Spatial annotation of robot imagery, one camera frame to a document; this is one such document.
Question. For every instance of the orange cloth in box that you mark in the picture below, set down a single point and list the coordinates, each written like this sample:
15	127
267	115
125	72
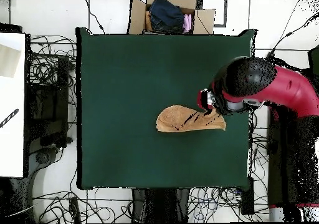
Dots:
148	20

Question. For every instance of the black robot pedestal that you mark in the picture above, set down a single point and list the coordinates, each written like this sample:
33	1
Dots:
162	204

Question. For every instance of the black rectangular box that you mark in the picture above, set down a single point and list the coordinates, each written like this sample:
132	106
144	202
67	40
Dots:
247	199

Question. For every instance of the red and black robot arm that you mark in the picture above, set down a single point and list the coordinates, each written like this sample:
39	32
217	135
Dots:
291	91

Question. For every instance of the orange terry towel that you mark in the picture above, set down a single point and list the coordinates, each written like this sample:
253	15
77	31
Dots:
172	119

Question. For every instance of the pink garment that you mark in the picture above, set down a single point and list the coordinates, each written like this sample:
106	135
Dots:
187	23

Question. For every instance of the white board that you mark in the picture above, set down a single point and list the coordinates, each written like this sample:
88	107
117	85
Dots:
12	134

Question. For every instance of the brown cardboard box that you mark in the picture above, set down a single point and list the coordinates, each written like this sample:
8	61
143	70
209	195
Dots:
137	19

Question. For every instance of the blue jeans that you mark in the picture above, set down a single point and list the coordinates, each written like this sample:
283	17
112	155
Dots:
165	14

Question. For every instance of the black equipment rack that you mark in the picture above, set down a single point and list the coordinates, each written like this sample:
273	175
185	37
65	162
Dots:
47	109

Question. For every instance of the black striped tool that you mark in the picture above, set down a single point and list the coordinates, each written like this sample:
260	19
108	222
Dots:
10	118

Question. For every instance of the dark green table cloth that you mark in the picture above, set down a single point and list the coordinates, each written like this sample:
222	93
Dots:
124	84

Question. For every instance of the beige paper sheet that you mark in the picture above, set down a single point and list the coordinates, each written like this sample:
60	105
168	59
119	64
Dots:
8	61

